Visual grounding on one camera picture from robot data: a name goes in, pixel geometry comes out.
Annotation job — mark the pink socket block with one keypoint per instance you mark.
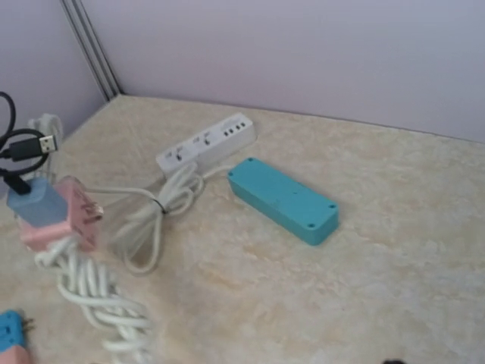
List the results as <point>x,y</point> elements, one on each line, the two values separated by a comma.
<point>83,215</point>

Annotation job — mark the light blue plug adapter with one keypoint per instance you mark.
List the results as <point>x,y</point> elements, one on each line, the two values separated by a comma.
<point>42,206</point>

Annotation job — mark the pink plug adapter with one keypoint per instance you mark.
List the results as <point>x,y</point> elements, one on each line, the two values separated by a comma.
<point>15,354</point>

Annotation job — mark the white power strip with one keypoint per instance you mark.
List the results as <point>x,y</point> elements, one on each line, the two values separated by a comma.
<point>210,146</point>

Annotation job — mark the teal rectangular power block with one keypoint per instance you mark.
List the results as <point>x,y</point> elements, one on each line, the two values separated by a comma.
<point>308,215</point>

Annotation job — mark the left aluminium corner post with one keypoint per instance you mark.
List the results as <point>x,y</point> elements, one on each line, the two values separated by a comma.
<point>92,49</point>

